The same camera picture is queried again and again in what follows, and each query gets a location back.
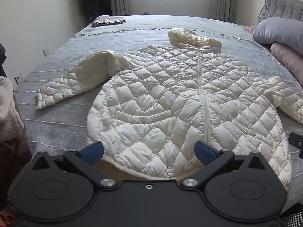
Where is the bed with grey checked blanket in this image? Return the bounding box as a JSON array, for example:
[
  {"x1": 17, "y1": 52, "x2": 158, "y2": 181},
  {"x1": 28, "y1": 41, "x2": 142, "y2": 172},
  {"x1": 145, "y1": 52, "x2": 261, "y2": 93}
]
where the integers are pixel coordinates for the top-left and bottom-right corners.
[{"x1": 12, "y1": 14, "x2": 303, "y2": 206}]

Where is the pink pillow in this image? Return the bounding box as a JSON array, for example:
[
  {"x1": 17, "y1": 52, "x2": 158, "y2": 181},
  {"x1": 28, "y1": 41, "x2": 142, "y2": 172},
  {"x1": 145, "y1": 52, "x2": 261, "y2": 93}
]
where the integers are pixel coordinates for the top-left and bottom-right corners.
[{"x1": 270, "y1": 42, "x2": 303, "y2": 87}]

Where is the fluffy white garment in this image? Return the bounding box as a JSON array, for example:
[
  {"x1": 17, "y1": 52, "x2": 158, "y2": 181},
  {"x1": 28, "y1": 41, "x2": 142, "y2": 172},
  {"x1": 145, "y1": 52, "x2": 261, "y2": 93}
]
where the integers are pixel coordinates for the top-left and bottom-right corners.
[{"x1": 0, "y1": 76, "x2": 24, "y2": 143}]

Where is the blue-grey soft pillow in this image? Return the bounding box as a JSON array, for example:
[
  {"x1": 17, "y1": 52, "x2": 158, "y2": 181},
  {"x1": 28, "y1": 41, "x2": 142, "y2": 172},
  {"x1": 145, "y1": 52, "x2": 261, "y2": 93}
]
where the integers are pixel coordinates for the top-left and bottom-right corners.
[{"x1": 253, "y1": 17, "x2": 303, "y2": 45}]

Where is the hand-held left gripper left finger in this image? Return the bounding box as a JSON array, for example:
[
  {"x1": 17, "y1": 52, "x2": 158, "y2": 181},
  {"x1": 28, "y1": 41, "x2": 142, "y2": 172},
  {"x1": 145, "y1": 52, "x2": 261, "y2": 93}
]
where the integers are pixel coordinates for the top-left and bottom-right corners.
[{"x1": 32, "y1": 141, "x2": 119, "y2": 190}]

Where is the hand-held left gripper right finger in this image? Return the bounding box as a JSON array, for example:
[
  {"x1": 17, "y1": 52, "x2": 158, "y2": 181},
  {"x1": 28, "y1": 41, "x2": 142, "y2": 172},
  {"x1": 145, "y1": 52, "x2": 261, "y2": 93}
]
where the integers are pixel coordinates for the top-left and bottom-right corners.
[{"x1": 180, "y1": 141, "x2": 273, "y2": 190}]

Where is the grey quilted pillow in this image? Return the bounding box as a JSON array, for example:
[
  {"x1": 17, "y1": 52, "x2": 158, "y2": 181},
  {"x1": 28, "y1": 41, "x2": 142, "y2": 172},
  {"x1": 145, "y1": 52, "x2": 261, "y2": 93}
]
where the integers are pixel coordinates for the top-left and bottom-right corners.
[{"x1": 257, "y1": 0, "x2": 303, "y2": 26}]

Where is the white quilted down jacket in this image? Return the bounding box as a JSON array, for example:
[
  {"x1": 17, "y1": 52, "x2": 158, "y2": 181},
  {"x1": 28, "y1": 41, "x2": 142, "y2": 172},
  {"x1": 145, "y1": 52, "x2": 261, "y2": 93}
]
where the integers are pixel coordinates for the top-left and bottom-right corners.
[{"x1": 36, "y1": 28, "x2": 303, "y2": 193}]

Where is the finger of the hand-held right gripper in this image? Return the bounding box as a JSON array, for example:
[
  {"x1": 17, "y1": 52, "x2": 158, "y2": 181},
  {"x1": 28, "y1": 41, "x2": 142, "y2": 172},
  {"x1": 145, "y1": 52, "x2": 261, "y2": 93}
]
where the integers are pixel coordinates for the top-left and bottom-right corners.
[{"x1": 289, "y1": 132, "x2": 303, "y2": 159}]

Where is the black white checked cloth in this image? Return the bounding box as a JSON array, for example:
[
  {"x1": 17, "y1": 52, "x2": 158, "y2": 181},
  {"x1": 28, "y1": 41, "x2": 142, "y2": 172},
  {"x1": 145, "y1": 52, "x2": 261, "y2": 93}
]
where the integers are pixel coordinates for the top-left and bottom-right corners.
[{"x1": 280, "y1": 213, "x2": 303, "y2": 227}]

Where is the folded patterned cloth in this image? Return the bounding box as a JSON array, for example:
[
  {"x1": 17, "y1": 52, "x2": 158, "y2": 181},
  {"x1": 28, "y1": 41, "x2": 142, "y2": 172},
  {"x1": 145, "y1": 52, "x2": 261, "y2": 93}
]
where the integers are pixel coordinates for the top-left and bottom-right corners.
[{"x1": 92, "y1": 16, "x2": 127, "y2": 27}]

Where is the brown cloth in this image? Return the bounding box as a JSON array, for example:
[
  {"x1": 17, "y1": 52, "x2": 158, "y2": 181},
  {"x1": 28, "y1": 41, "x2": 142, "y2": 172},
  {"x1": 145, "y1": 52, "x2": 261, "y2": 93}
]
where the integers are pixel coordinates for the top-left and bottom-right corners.
[{"x1": 0, "y1": 95, "x2": 32, "y2": 206}]

